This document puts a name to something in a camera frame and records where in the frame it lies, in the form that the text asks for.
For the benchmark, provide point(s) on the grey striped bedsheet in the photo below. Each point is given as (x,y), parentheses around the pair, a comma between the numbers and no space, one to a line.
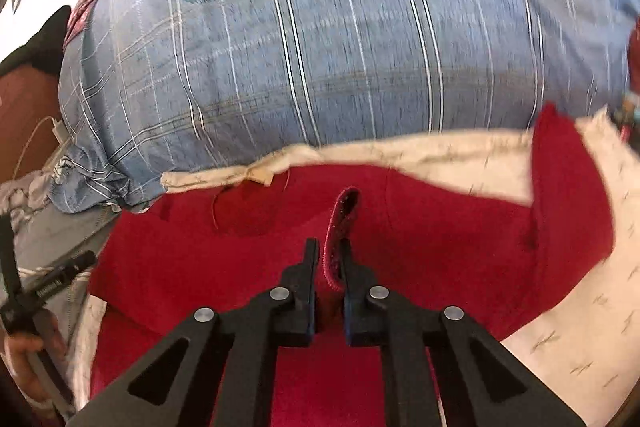
(55,232)

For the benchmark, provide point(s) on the person's left hand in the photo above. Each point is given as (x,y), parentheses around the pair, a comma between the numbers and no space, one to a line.
(20,362)

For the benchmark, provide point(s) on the black cloth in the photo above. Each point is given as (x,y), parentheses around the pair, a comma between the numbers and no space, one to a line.
(45,37)

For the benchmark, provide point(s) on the dark red patterned cloth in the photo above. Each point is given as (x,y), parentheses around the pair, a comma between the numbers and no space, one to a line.
(85,7)

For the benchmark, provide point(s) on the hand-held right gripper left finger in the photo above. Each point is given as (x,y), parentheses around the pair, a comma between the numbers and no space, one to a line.
(300,307)

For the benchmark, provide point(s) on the brown wooden board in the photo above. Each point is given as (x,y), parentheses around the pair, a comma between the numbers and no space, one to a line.
(27,117)

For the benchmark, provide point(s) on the blue plaid quilt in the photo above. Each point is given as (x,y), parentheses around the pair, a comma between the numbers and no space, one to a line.
(325,57)

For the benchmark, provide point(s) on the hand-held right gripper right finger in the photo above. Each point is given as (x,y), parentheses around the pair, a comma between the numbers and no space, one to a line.
(353,307)

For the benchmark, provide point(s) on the white printed cloth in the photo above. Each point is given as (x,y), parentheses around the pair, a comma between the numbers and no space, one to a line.
(575,357)

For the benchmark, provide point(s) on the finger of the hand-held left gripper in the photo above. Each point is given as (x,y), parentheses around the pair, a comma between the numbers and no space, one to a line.
(80,262)

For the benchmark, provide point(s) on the red knit cloth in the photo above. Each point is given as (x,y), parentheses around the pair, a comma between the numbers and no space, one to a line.
(450,247)

